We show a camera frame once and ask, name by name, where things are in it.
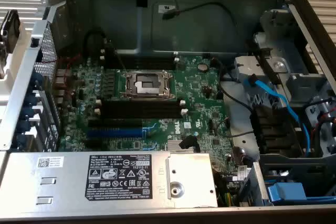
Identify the grey metal PC case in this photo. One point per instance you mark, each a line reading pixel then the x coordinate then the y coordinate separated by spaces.
pixel 197 32

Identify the thin metal locking lever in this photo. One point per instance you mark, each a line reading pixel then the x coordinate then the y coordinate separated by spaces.
pixel 121 61

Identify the silver socket cover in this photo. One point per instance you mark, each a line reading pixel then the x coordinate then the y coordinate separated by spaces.
pixel 131 77

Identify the CPU socket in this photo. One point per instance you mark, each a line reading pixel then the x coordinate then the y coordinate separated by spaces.
pixel 147 82

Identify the coin cell battery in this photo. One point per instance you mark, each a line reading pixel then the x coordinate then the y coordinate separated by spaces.
pixel 202 66

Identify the green motherboard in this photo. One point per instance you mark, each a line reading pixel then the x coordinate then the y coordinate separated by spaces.
pixel 191 82

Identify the long black expansion slot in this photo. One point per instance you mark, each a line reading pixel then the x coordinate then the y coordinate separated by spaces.
pixel 115 123

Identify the blue card retention clip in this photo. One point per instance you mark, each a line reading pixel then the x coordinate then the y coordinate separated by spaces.
pixel 23 127
pixel 36 79
pixel 32 100
pixel 21 141
pixel 27 113

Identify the blue expansion slot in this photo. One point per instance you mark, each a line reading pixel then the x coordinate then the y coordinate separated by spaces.
pixel 115 132

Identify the black computer part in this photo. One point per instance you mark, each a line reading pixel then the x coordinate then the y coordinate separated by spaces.
pixel 5 30

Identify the grey metal disk bay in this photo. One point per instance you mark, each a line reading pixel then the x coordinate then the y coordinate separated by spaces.
pixel 283 43

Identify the silver finned heatsink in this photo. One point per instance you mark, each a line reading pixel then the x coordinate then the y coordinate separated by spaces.
pixel 172 146

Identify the short black expansion slot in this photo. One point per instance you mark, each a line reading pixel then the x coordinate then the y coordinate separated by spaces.
pixel 93 143

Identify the black power supply label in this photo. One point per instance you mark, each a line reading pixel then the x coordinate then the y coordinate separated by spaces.
pixel 118 176

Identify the round black board component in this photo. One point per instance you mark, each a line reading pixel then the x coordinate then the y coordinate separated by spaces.
pixel 239 153

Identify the black plastic drive carrier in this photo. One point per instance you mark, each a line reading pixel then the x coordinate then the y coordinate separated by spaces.
pixel 273 129

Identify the white QR code sticker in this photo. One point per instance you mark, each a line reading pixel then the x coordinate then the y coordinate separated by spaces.
pixel 50 162

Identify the silver round fastener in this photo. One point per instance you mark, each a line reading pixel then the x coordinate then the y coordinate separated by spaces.
pixel 177 190

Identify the silver power supply box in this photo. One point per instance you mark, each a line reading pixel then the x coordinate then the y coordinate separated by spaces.
pixel 65 182

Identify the white barcode sticker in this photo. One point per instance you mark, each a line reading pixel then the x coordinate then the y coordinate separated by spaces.
pixel 241 172

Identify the disk bay with blue latch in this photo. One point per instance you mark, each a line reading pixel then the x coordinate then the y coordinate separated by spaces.
pixel 288 163

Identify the blue plastic latch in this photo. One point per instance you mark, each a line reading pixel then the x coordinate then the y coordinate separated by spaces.
pixel 286 192

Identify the white case wall label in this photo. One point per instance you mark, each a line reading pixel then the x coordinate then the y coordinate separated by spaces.
pixel 168 6

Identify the light grey metal bracket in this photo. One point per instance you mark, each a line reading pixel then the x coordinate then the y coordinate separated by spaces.
pixel 246 65

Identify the grey disk bay frame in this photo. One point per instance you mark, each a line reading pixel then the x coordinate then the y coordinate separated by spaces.
pixel 302 85

